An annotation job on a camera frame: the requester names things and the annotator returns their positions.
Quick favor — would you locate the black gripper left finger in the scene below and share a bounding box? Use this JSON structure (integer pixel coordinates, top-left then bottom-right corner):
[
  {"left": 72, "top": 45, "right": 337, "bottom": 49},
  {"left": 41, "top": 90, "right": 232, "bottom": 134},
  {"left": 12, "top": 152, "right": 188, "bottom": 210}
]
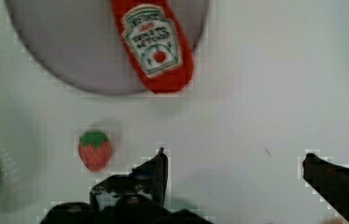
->
[{"left": 40, "top": 148, "right": 213, "bottom": 224}]

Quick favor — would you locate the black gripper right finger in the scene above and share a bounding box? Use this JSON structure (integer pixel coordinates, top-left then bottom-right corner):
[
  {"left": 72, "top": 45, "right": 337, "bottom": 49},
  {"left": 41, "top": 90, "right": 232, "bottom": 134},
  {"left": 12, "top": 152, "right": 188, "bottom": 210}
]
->
[{"left": 302, "top": 153, "right": 349, "bottom": 222}]

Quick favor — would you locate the red plush ketchup bottle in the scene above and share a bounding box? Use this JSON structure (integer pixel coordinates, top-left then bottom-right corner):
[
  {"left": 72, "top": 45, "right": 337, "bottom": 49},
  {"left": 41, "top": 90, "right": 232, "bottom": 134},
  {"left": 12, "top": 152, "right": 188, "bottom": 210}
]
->
[{"left": 109, "top": 0, "right": 194, "bottom": 93}]

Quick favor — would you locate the grey round plate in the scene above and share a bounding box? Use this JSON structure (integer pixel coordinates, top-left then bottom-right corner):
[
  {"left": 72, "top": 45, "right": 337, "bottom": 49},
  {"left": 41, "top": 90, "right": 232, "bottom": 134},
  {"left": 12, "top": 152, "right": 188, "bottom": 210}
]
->
[{"left": 3, "top": 0, "right": 211, "bottom": 95}]

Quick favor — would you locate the pink strawberry toy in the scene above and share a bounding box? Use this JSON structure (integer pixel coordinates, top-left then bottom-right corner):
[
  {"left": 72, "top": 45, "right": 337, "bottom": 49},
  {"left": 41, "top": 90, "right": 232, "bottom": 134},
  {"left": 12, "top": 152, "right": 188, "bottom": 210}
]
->
[{"left": 78, "top": 132, "right": 113, "bottom": 172}]

